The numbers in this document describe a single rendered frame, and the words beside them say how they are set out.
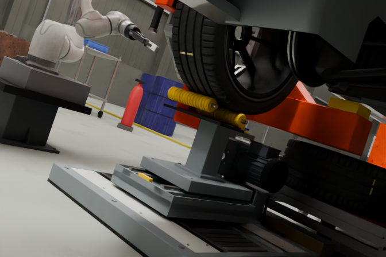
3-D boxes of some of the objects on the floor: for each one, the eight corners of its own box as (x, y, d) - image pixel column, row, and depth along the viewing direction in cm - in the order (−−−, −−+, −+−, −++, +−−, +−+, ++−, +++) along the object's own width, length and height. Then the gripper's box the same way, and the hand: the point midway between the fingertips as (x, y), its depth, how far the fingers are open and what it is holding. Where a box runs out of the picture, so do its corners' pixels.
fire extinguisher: (124, 128, 545) (141, 80, 545) (139, 133, 528) (156, 85, 529) (109, 124, 523) (126, 74, 524) (123, 130, 507) (141, 80, 507)
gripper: (125, 20, 218) (151, 38, 203) (143, 29, 228) (169, 47, 213) (118, 32, 219) (143, 51, 204) (136, 41, 229) (161, 60, 214)
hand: (152, 46), depth 211 cm, fingers closed
